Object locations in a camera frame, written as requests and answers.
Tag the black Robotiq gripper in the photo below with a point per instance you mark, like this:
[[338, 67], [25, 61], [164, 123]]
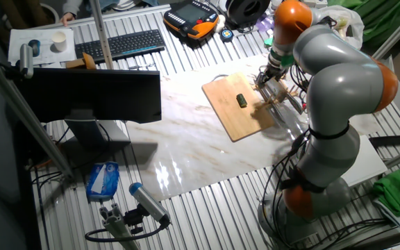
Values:
[[274, 73]]

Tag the steel cleaver knife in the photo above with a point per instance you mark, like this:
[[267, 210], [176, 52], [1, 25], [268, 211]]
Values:
[[276, 90]]

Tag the green cucumber piece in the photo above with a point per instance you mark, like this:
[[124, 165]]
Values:
[[241, 100]]

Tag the grey sleeved forearm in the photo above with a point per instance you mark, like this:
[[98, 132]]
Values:
[[73, 6]]

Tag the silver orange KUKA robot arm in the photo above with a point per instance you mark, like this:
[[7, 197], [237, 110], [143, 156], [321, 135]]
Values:
[[342, 80]]

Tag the person's bare hand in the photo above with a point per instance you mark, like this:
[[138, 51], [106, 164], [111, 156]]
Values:
[[67, 18]]

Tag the wooden peg knife rack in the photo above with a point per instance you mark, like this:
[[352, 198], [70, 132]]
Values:
[[278, 98]]

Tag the steel kitchen knife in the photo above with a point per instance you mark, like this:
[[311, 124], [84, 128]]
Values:
[[278, 112]]

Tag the wooden cutting board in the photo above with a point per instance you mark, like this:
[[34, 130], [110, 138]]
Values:
[[227, 104]]

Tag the purple plastic wrapper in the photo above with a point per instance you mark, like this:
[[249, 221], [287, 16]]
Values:
[[265, 24]]

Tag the small white rounded object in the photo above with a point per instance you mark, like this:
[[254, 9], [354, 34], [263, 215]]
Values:
[[219, 23]]

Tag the white marble pattern mat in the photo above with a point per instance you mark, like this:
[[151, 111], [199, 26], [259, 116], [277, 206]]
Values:
[[193, 149]]

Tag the black orange teach pendant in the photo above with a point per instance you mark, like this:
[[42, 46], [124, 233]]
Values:
[[189, 17]]

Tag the white plastic bag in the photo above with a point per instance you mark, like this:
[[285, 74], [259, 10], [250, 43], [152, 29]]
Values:
[[354, 27]]

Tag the white flat box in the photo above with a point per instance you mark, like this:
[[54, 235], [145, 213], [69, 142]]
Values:
[[363, 163]]

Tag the green cloth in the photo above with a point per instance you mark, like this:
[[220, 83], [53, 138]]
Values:
[[398, 191], [387, 17]]

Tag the black flat bar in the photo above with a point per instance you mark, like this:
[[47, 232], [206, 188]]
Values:
[[394, 140]]

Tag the black computer keyboard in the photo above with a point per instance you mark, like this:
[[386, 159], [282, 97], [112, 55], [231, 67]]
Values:
[[120, 45]]

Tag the black computer monitor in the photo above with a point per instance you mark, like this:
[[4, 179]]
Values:
[[89, 93]]

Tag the small wooden block object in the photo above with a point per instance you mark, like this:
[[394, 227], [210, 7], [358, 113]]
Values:
[[82, 62]]

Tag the blue tissue pack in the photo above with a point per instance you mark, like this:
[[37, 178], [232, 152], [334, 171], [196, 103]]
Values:
[[102, 180]]

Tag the white paper cup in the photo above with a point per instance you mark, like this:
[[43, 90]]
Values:
[[59, 41]]

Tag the white paper sheets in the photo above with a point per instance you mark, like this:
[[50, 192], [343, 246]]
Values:
[[19, 41]]

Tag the green printed mount bracket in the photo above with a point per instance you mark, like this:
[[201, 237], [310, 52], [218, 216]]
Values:
[[285, 60]]

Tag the silver camera with blue end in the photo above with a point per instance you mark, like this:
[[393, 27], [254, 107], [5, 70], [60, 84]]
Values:
[[148, 201]]

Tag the black camera clamp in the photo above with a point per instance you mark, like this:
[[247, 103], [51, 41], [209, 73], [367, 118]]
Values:
[[134, 218]]

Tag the aluminium camera bracket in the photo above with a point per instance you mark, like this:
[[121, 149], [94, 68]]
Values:
[[116, 225]]

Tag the aluminium diagonal frame beam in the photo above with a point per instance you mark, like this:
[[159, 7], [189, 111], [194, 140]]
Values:
[[30, 121]]

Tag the silver depth camera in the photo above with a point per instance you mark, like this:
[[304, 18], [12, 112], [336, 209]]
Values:
[[26, 60]]

